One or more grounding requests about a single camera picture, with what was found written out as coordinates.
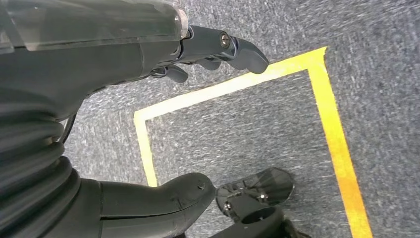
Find robot left arm ribbed sleeve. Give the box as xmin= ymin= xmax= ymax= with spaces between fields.
xmin=0 ymin=102 xmax=83 ymax=238

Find black robot left foot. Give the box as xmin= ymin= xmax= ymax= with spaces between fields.
xmin=210 ymin=167 xmax=312 ymax=238

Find yellow floor tape square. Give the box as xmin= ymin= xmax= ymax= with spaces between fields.
xmin=133 ymin=46 xmax=375 ymax=238

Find black cable at left wrist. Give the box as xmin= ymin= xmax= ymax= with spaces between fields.
xmin=60 ymin=113 xmax=78 ymax=144

